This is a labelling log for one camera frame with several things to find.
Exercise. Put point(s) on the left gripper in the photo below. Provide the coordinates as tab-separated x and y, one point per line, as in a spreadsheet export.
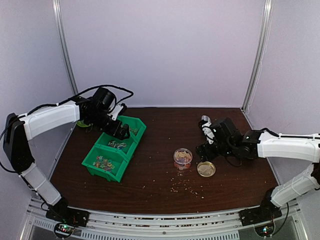
114	130

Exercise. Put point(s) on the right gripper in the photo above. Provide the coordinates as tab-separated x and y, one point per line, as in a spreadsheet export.
201	148

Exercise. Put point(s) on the green bin compartment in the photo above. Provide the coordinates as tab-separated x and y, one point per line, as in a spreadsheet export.
127	152
136	126

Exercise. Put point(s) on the green bin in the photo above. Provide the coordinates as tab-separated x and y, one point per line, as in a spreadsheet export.
118	160

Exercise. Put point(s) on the clear plastic jar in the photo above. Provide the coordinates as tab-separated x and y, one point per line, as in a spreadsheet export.
182	159

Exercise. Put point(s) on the gold jar lid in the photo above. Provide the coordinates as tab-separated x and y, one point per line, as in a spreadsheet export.
206	169

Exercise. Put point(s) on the metal scoop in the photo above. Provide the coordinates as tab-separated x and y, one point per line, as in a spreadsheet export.
205	118

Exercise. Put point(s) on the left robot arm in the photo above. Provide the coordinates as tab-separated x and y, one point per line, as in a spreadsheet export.
20	129

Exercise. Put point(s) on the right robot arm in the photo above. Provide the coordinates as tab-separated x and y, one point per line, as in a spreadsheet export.
265	143

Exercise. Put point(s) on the yellow candies pile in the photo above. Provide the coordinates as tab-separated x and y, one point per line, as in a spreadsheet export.
134	131

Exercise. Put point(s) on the lollipop candies pile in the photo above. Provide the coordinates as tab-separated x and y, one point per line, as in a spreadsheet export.
117	145

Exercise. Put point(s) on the star candies pile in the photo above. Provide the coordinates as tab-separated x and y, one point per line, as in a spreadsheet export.
103	163

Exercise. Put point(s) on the green bowl behind bins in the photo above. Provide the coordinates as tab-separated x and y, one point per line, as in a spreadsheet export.
81	124

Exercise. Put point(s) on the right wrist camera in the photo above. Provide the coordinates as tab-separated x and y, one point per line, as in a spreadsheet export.
225	131

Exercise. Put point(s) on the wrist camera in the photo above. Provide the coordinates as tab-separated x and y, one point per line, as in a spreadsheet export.
103	96
225	131

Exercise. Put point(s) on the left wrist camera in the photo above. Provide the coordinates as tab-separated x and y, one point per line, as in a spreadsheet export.
103	96

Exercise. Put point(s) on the right aluminium corner post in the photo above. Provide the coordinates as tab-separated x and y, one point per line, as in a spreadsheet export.
261	47

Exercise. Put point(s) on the aluminium corner post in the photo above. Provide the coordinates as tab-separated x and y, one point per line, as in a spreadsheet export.
261	47
64	47

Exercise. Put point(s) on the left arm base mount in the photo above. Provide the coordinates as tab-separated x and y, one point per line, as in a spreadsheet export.
74	217

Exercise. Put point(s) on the aluminium front rail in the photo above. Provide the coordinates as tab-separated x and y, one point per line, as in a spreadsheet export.
217	225

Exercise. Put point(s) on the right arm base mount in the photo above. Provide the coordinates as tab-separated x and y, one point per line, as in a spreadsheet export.
257	215

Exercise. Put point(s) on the left aluminium corner post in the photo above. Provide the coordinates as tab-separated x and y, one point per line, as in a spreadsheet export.
64	47

